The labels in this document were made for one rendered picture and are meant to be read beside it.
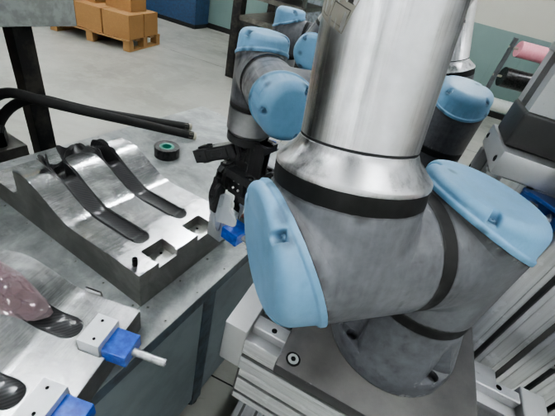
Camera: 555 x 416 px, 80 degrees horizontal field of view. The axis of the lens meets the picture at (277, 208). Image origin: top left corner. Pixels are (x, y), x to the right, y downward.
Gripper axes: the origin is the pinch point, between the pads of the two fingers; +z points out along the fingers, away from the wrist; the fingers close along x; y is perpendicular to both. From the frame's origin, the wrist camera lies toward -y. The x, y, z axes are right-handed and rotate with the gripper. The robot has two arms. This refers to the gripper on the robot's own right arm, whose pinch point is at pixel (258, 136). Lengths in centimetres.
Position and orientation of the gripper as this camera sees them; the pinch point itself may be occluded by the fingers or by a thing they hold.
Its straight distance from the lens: 104.1
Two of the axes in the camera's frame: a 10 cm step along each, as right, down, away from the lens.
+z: -2.0, 7.9, 5.8
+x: 3.2, -5.1, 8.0
